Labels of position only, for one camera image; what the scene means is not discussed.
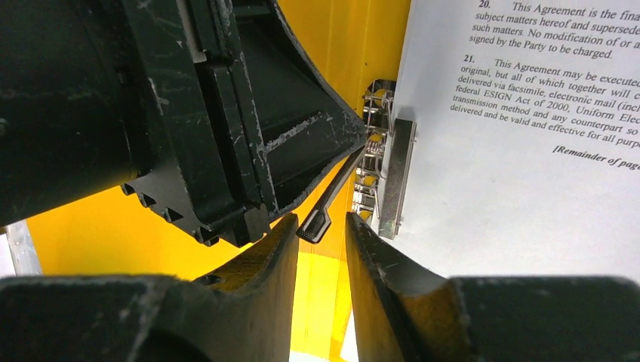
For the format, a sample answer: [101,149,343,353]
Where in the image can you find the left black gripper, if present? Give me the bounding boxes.
[0,0,201,229]

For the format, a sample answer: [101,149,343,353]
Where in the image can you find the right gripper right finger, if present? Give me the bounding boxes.
[345,213,639,361]

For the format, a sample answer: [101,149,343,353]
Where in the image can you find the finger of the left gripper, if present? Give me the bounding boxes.
[122,1,365,247]

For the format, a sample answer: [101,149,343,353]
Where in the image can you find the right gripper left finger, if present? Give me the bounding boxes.
[1,214,299,361]

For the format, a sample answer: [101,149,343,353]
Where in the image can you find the metal folder clip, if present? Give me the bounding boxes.
[297,79,417,244]

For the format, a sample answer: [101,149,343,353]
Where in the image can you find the printed paper sheet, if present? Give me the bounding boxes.
[392,1,639,280]

